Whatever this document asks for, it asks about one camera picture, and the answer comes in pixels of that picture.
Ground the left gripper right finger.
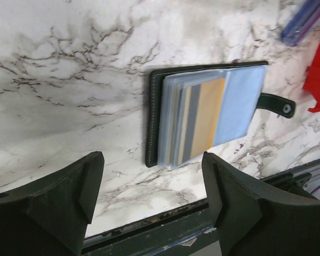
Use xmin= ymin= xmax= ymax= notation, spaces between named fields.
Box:
xmin=202 ymin=152 xmax=320 ymax=255

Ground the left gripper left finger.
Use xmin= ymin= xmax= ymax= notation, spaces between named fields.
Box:
xmin=0 ymin=151 xmax=105 ymax=255

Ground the black card holder wallet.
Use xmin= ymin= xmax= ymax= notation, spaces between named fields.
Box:
xmin=145 ymin=61 xmax=295 ymax=169

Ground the gold magnetic stripe card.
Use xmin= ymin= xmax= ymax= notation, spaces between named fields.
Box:
xmin=173 ymin=78 xmax=226 ymax=166

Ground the blue red screwdriver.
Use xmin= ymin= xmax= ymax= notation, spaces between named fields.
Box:
xmin=280 ymin=0 xmax=320 ymax=46

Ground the aluminium frame rail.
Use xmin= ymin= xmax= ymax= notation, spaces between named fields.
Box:
xmin=261 ymin=158 xmax=320 ymax=200

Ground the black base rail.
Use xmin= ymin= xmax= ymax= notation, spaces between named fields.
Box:
xmin=81 ymin=199 xmax=219 ymax=255

